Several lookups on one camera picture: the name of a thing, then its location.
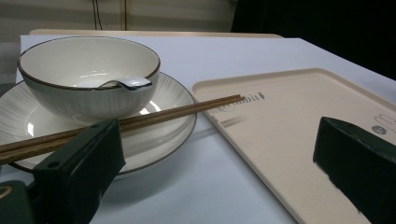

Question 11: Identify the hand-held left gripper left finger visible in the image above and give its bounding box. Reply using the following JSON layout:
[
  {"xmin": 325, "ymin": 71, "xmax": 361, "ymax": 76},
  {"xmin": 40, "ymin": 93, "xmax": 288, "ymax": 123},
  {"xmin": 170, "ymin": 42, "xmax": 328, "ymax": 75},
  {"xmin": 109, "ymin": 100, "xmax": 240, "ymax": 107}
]
[{"xmin": 32, "ymin": 118, "xmax": 127, "ymax": 224}]

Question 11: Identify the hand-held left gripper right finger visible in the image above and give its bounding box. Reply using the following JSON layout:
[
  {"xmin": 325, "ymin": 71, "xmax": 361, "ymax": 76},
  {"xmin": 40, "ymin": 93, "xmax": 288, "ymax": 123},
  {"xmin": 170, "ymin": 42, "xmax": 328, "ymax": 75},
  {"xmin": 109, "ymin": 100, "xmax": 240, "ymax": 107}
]
[{"xmin": 312, "ymin": 116, "xmax": 396, "ymax": 224}]

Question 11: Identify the beige plastic tray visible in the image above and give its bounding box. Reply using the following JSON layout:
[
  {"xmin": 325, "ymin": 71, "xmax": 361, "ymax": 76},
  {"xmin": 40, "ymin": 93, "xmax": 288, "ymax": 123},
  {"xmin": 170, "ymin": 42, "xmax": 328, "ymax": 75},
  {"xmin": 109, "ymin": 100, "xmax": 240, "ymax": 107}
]
[{"xmin": 191, "ymin": 67, "xmax": 396, "ymax": 224}]

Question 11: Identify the white ceramic spoon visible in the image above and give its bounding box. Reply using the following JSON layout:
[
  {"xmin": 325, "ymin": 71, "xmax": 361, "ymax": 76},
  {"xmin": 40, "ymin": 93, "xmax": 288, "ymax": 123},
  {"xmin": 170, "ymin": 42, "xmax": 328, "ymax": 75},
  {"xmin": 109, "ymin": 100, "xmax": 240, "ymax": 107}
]
[{"xmin": 74, "ymin": 76, "xmax": 153, "ymax": 91}]

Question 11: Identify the white ceramic bowl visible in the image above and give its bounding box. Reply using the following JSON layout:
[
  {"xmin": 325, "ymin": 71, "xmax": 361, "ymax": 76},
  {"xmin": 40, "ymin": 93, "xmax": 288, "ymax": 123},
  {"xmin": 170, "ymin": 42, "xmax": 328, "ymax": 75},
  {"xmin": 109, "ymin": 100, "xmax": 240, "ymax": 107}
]
[{"xmin": 17, "ymin": 35, "xmax": 162, "ymax": 123}]

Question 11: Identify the brown wooden chopstick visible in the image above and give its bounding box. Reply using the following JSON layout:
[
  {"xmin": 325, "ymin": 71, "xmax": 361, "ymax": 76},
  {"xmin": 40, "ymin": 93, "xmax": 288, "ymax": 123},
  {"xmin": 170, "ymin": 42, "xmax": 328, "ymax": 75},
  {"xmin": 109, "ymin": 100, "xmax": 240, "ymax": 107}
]
[
  {"xmin": 0, "ymin": 93, "xmax": 243, "ymax": 154},
  {"xmin": 0, "ymin": 96, "xmax": 247, "ymax": 165}
]

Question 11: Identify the white ceramic plate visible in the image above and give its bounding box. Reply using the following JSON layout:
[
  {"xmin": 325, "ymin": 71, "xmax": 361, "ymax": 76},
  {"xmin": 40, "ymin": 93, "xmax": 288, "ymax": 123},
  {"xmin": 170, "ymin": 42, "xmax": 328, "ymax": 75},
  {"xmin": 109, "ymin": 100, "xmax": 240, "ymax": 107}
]
[{"xmin": 0, "ymin": 72, "xmax": 198, "ymax": 175}]

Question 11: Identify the black cable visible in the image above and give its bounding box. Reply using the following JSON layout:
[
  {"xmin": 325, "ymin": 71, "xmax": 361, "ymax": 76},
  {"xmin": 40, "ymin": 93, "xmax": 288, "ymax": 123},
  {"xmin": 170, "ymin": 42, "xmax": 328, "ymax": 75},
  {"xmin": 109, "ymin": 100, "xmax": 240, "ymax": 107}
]
[{"xmin": 92, "ymin": 0, "xmax": 104, "ymax": 31}]

